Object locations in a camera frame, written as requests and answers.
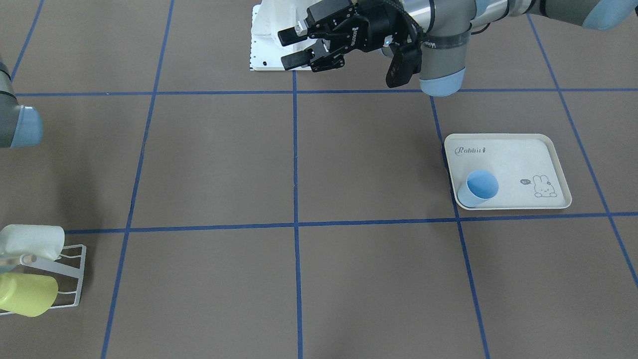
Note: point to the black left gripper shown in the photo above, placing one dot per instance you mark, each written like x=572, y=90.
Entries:
x=375, y=29

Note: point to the white plastic cup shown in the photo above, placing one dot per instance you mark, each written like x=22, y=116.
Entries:
x=41, y=240

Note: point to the yellow plastic cup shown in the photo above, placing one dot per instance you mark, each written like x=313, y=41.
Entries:
x=28, y=295

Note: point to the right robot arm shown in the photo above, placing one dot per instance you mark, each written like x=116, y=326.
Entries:
x=20, y=125

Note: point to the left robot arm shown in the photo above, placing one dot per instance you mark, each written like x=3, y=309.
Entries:
x=427, y=39

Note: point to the cream plastic tray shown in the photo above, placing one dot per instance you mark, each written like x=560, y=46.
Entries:
x=526, y=166

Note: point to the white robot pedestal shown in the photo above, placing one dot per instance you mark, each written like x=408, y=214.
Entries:
x=268, y=18

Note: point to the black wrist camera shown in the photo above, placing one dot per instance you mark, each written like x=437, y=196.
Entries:
x=406, y=61

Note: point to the white wire cup rack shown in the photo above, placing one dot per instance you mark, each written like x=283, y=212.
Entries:
x=68, y=270

